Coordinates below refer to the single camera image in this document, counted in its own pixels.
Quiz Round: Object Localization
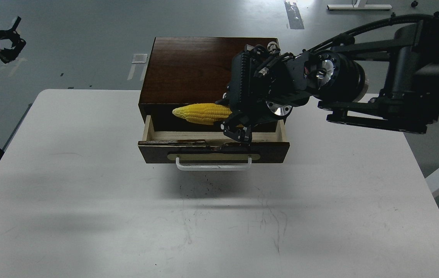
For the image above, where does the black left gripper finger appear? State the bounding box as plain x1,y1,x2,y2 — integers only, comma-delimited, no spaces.
0,16,22,43
0,39,27,64

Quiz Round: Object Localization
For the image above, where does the dark wooden drawer cabinet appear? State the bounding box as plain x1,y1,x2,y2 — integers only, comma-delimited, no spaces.
138,37,278,133

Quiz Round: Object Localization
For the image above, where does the wooden drawer with white handle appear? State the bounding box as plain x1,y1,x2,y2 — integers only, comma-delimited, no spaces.
138,115,290,170

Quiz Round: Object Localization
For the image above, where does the white desk base foot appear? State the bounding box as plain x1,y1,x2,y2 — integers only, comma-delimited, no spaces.
327,0,392,10

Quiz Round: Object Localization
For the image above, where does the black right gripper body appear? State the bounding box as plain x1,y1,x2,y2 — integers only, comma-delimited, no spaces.
225,44,311,125

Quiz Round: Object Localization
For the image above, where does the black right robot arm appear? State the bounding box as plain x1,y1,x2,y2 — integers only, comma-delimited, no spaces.
217,12,439,144

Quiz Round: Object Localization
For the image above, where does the yellow corn cob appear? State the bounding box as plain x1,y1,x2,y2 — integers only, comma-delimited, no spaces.
172,103,231,125

